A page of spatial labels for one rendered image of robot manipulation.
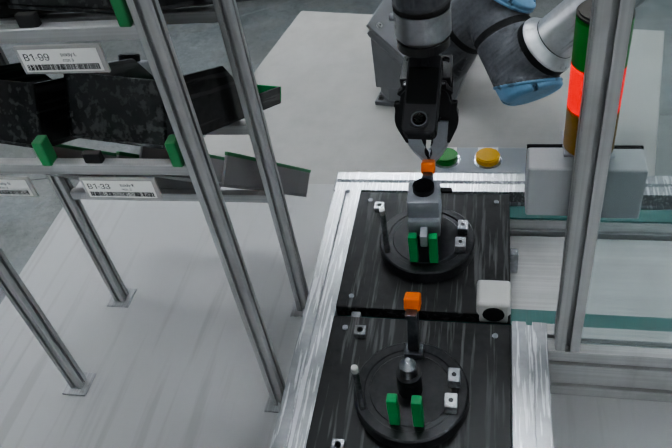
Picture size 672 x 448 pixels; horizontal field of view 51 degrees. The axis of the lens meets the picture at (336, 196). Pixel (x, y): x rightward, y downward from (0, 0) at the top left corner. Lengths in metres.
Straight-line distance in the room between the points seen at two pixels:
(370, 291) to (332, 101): 0.66
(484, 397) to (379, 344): 0.15
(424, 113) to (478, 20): 0.49
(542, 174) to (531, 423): 0.31
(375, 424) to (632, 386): 0.36
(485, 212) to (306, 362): 0.36
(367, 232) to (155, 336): 0.38
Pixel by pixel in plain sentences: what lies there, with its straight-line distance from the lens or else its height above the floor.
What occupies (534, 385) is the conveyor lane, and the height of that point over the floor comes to 0.96.
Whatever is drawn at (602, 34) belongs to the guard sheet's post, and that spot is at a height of 1.42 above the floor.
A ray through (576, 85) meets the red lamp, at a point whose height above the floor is 1.34.
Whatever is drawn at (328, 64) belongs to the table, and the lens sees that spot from 1.71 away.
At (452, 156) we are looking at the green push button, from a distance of 1.21.
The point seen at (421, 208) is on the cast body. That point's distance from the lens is 0.97.
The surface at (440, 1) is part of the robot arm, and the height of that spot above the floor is 1.32.
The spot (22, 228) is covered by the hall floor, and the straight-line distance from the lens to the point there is 2.99.
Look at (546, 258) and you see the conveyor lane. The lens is 1.13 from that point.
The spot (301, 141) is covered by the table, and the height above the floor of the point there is 0.86.
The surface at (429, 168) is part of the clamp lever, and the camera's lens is 1.05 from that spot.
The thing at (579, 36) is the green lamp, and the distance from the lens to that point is 0.69.
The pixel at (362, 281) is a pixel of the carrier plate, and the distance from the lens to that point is 1.03.
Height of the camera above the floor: 1.75
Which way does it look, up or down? 42 degrees down
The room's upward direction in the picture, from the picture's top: 10 degrees counter-clockwise
